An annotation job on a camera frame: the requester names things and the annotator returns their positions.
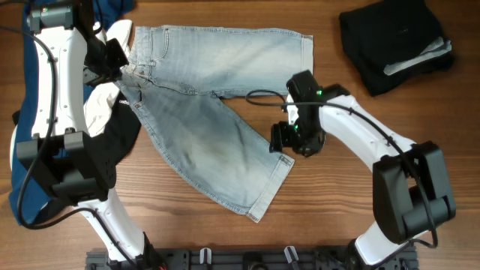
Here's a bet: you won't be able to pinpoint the light blue denim jeans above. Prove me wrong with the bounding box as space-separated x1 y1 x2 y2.
118 25 314 221

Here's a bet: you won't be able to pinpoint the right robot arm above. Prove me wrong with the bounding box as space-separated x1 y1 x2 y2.
269 70 456 269

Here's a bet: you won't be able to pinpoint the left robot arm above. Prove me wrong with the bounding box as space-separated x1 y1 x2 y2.
16 1 161 269

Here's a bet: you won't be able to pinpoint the white garment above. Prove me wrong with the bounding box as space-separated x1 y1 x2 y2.
31 27 120 139

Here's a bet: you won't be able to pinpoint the black garment with logo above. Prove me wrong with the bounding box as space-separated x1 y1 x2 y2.
10 95 143 226

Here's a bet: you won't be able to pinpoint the folded black garment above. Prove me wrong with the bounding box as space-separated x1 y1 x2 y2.
339 0 455 96

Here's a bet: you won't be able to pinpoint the blue shirt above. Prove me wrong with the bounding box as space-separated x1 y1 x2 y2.
9 0 134 224

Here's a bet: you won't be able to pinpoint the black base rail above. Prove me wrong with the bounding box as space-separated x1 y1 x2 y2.
85 245 419 270

